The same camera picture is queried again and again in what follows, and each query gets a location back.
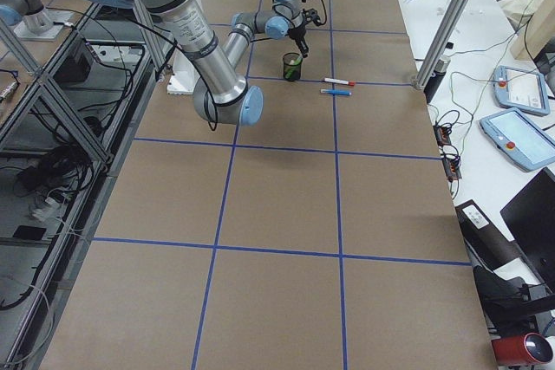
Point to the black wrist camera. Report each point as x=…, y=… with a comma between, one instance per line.
x=311, y=17

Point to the upper blue teach pendant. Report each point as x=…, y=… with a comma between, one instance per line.
x=522, y=89

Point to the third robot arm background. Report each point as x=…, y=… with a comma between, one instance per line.
x=30, y=20

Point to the blue teach pendant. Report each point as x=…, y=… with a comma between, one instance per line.
x=522, y=141
x=522, y=89

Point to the orange electronics board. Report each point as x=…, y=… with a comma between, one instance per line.
x=450, y=156

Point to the red cylinder speaker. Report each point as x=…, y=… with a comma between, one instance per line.
x=522, y=350

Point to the black mesh pen cup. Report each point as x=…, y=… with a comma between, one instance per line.
x=286, y=60

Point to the person in cream shirt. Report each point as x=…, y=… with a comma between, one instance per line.
x=533, y=20

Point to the blue marker pen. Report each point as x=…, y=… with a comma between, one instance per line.
x=336, y=92

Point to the lower blue teach pendant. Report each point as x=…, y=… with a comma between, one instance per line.
x=522, y=141

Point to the aluminium frame post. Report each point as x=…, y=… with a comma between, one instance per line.
x=439, y=43

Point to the green highlighter pen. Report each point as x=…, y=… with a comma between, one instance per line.
x=294, y=69

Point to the white marker red cap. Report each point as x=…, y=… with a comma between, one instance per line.
x=339, y=81

